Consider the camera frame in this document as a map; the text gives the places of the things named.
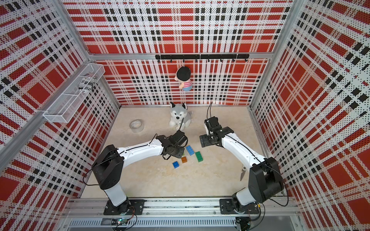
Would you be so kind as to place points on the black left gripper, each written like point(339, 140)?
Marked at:
point(180, 154)

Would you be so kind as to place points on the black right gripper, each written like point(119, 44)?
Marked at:
point(204, 141)

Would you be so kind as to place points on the light blue long lego brick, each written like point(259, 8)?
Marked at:
point(190, 150)

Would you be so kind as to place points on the green long lego brick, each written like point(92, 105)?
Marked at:
point(199, 157)

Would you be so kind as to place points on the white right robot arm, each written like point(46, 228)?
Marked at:
point(265, 180)

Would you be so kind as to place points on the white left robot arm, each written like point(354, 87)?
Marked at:
point(108, 167)

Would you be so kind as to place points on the dark blue square lego brick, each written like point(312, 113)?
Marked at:
point(175, 164)

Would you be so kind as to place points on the grey white husky plush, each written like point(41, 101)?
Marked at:
point(180, 116)

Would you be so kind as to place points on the clear tape roll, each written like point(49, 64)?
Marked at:
point(137, 126)

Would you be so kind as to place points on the hanging boy doll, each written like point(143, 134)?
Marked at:
point(182, 76)

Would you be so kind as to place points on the patterned can in basket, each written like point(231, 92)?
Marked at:
point(87, 83)

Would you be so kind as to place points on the white handled scissors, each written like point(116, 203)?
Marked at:
point(243, 172)

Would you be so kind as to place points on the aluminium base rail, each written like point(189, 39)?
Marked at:
point(179, 207)

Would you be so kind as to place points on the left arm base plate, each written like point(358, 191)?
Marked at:
point(127, 207)

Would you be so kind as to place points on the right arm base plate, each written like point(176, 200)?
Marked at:
point(231, 206)

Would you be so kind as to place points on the black hook rail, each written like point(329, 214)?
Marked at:
point(184, 57)

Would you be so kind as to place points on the white wire basket shelf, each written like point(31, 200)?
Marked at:
point(67, 103)

